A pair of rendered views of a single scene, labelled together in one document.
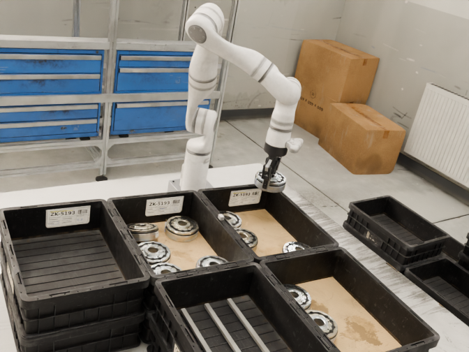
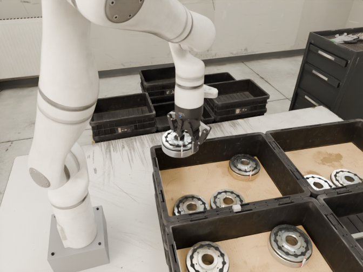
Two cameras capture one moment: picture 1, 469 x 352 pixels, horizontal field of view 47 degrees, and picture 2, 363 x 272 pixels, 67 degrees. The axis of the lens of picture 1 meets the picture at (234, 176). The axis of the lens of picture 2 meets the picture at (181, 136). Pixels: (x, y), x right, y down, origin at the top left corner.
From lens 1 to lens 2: 1.48 m
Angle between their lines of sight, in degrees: 59
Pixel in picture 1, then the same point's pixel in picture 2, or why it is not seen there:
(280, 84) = (204, 26)
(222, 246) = (256, 224)
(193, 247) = (237, 258)
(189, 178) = (86, 228)
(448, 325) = (261, 123)
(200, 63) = (84, 73)
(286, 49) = not seen: outside the picture
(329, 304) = (304, 168)
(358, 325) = (323, 158)
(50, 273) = not seen: outside the picture
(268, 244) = (221, 184)
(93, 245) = not seen: outside the picture
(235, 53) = (172, 8)
